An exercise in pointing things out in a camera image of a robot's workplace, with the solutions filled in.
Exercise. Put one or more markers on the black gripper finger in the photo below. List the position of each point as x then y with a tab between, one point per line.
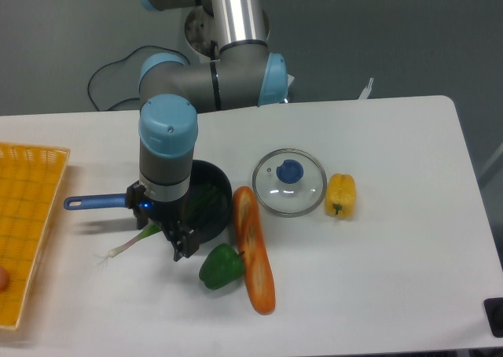
186	241
140	215

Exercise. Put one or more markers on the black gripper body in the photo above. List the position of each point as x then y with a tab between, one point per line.
164	214

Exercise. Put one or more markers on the green onion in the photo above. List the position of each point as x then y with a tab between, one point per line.
135	239

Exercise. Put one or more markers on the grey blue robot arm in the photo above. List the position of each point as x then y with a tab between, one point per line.
174	92

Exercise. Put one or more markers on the green bell pepper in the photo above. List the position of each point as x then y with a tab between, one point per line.
222	266

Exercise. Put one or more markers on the orange baguette bread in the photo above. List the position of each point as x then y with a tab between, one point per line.
258	275

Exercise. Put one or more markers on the yellow plastic basket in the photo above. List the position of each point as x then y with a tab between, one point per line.
30	179

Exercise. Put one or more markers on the glass lid blue knob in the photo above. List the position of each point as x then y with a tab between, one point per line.
289	182

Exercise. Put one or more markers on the orange item in basket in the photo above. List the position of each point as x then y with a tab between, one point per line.
4	279

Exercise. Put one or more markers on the yellow bell pepper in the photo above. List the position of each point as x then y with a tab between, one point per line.
340	196

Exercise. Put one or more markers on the black object table corner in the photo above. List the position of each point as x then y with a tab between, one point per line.
494	313

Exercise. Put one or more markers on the black pot blue handle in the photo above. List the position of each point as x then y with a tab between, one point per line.
202	172

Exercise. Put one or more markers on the metal table bracket right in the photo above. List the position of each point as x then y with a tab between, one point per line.
367	90

